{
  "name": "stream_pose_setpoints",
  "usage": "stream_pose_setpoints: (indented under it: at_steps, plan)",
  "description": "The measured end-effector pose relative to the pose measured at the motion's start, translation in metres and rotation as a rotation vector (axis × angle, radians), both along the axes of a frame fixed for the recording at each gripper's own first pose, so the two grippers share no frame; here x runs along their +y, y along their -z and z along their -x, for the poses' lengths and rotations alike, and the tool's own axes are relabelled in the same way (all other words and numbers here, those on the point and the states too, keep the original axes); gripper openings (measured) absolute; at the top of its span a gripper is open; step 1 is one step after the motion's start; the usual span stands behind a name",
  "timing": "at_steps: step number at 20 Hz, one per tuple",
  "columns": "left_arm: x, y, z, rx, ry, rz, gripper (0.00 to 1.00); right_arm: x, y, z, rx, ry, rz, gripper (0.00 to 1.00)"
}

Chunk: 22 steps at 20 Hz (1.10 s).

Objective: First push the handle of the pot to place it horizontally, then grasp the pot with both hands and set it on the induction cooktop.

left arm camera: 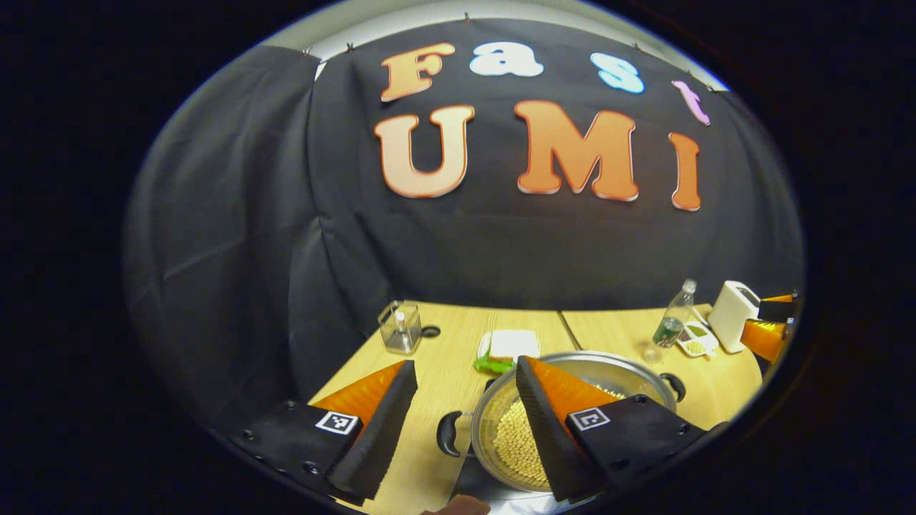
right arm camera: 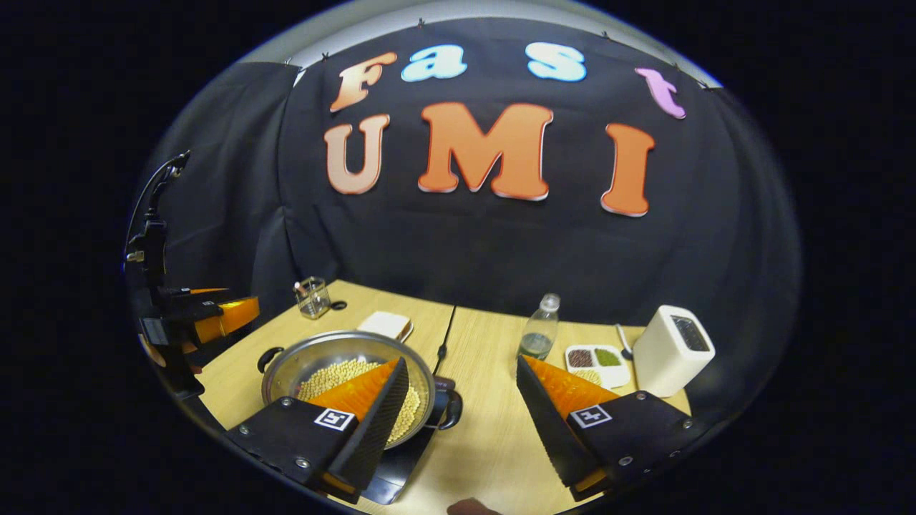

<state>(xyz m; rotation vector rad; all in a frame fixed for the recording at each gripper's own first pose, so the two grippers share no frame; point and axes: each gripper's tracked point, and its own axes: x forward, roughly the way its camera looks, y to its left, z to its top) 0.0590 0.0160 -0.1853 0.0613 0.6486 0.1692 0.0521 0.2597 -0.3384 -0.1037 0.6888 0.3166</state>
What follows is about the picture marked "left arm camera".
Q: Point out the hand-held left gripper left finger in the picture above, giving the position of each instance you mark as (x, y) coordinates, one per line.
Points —
(379, 436)

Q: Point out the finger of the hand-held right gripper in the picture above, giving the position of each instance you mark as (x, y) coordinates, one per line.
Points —
(766, 340)
(776, 309)

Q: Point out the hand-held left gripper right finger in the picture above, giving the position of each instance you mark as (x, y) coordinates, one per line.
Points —
(551, 443)

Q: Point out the pile of yellow soybeans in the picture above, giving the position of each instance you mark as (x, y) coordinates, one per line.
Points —
(519, 443)

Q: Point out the stainless steel pot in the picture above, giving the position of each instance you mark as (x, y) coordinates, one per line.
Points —
(608, 365)

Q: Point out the white toaster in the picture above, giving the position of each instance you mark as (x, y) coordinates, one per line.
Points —
(730, 318)

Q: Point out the white divided tray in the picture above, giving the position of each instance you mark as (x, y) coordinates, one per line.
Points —
(708, 342)

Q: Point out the small heap of yellow beans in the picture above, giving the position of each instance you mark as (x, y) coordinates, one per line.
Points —
(694, 347)

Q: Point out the clear plastic water bottle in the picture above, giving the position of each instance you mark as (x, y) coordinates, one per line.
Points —
(673, 325)

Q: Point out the small clear glass jar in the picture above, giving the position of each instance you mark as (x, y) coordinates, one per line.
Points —
(401, 332)

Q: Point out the sandwich with lettuce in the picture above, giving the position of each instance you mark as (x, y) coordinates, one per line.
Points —
(512, 343)

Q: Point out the small black cap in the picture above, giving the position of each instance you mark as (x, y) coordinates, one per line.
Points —
(431, 332)

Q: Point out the black backdrop cloth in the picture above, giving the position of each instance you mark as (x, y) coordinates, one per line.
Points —
(250, 214)

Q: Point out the row of black cloth clips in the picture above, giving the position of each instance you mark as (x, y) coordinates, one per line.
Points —
(350, 48)

